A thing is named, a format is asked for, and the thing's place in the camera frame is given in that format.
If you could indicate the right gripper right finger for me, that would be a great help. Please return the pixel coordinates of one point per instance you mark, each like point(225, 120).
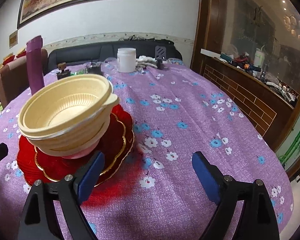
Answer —
point(257, 219)

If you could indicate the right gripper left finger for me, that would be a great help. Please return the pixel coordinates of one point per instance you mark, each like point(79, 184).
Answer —
point(39, 219)

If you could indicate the cream plastic bowl large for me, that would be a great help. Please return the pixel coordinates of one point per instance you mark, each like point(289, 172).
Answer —
point(54, 140)

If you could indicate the white foam bowl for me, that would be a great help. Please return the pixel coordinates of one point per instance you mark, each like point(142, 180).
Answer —
point(69, 146)
point(85, 149)

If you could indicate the red plate with sticker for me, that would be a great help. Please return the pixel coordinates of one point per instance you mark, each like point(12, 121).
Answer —
point(115, 144)

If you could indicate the cream plastic bowl small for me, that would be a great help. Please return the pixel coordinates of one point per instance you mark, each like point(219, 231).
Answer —
point(65, 104)

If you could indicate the red wedding plate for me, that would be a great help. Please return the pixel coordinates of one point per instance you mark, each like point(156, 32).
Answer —
point(34, 164)

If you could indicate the brown dining chair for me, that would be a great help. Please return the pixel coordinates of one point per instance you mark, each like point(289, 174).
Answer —
point(13, 80)

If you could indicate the purple floral tablecloth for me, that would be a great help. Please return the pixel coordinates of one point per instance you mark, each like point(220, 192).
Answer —
point(156, 194)

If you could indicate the black motor with wooden knob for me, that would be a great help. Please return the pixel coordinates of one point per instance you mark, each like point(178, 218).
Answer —
point(63, 71)

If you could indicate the purple thermos bottle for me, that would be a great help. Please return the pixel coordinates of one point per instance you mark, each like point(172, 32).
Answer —
point(34, 64)

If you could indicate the wooden sideboard cabinet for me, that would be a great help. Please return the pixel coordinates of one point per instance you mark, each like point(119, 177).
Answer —
point(267, 111)

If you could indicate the black leather sofa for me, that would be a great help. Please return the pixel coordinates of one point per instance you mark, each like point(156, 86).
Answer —
point(101, 51)

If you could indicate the white plastic jar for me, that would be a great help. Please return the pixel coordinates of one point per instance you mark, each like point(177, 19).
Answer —
point(126, 58)

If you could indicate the white crumpled cloth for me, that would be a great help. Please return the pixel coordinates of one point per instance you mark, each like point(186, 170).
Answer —
point(145, 61)

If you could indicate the grey phone stand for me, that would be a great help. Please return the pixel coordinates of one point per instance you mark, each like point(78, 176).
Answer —
point(160, 55)

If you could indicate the small framed wall plaque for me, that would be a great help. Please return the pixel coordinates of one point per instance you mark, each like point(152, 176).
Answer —
point(13, 39)

